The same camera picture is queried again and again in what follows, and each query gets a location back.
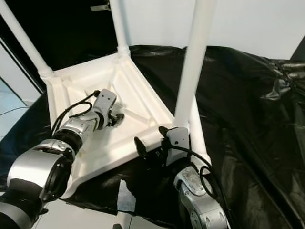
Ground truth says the thin black floor cable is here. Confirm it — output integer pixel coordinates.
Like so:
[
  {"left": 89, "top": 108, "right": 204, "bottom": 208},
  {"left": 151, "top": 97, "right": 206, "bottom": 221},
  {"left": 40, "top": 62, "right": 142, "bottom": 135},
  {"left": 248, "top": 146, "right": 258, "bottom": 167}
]
[{"left": 0, "top": 107, "right": 29, "bottom": 117}]

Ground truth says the black table cloth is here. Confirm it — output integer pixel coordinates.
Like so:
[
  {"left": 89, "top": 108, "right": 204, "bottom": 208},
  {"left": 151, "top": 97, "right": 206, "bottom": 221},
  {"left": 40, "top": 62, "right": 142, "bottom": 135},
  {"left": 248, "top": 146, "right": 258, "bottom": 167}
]
[{"left": 0, "top": 45, "right": 305, "bottom": 229}]

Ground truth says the black door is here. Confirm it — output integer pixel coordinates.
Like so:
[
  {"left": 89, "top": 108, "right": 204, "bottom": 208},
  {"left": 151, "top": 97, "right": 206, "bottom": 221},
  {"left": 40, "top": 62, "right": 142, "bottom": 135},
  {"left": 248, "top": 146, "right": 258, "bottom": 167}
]
[{"left": 0, "top": 0, "right": 117, "bottom": 91}]

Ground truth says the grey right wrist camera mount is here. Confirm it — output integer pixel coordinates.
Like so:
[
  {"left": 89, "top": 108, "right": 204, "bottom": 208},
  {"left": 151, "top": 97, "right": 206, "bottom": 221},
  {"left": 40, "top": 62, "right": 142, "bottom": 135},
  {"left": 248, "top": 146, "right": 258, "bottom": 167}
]
[{"left": 167, "top": 127, "right": 190, "bottom": 165}]

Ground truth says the white plastic table leg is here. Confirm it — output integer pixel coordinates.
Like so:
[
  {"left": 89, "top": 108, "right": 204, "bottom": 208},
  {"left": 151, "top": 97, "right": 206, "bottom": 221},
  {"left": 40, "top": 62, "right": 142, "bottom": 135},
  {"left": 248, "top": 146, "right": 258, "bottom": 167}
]
[
  {"left": 0, "top": 5, "right": 55, "bottom": 79},
  {"left": 173, "top": 0, "right": 217, "bottom": 128},
  {"left": 190, "top": 103, "right": 213, "bottom": 167},
  {"left": 109, "top": 0, "right": 130, "bottom": 55}
]

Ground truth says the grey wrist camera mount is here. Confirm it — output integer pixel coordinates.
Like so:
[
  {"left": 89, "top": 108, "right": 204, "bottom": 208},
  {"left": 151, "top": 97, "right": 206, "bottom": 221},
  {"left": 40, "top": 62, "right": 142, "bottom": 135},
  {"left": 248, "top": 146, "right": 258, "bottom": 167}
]
[
  {"left": 167, "top": 127, "right": 190, "bottom": 165},
  {"left": 95, "top": 89, "right": 117, "bottom": 117}
]

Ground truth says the white plastic table top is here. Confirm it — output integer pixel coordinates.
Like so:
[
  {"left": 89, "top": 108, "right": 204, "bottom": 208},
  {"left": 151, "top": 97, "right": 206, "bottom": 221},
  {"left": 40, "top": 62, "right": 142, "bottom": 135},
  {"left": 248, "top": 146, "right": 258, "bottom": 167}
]
[{"left": 45, "top": 52, "right": 208, "bottom": 198}]

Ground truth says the dark grey frame post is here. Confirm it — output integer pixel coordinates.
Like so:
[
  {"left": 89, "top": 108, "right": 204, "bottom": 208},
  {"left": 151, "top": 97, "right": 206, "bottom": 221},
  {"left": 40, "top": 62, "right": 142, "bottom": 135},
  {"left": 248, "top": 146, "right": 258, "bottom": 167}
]
[{"left": 288, "top": 36, "right": 305, "bottom": 62}]

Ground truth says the silver door handle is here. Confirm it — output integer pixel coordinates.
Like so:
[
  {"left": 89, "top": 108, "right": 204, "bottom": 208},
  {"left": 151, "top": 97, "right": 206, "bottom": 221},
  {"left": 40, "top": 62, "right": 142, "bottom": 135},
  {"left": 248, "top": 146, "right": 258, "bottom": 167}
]
[{"left": 91, "top": 2, "right": 111, "bottom": 12}]

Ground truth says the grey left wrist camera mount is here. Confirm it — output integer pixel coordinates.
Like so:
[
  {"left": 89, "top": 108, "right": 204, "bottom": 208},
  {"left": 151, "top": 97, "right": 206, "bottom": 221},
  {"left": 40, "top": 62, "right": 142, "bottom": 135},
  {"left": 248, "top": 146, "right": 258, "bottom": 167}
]
[{"left": 95, "top": 89, "right": 117, "bottom": 117}]

